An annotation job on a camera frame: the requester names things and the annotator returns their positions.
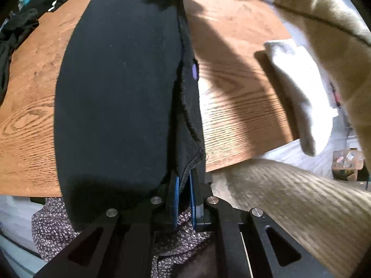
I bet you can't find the white folded cloth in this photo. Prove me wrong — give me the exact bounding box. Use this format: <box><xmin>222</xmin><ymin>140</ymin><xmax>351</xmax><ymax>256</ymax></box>
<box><xmin>263</xmin><ymin>39</ymin><xmax>333</xmax><ymax>157</ymax></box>

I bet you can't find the black garment with white tag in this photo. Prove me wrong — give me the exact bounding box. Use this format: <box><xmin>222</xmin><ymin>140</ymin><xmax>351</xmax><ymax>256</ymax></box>
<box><xmin>54</xmin><ymin>0</ymin><xmax>206</xmax><ymax>231</ymax></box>

